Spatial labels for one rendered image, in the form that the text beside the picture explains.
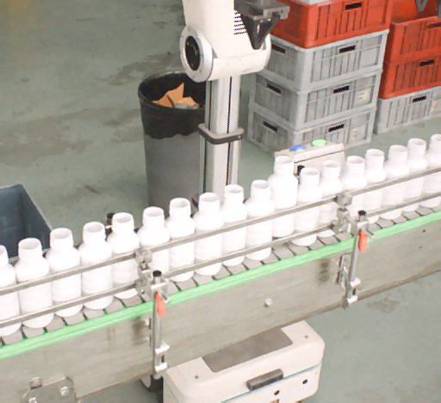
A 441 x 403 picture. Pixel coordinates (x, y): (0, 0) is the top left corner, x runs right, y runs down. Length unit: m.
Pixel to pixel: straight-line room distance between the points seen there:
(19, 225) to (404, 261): 0.96
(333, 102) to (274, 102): 0.31
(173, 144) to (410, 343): 1.22
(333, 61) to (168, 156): 1.13
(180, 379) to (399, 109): 2.61
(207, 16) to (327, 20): 1.84
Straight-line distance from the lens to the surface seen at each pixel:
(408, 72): 4.41
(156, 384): 2.52
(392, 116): 4.45
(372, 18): 3.96
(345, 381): 2.72
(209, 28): 1.94
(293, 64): 3.76
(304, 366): 2.45
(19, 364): 1.35
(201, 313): 1.46
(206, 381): 2.28
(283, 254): 1.53
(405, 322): 3.02
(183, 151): 3.12
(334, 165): 1.55
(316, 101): 3.86
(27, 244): 1.29
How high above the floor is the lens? 1.88
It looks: 30 degrees down
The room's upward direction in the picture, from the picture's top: 1 degrees clockwise
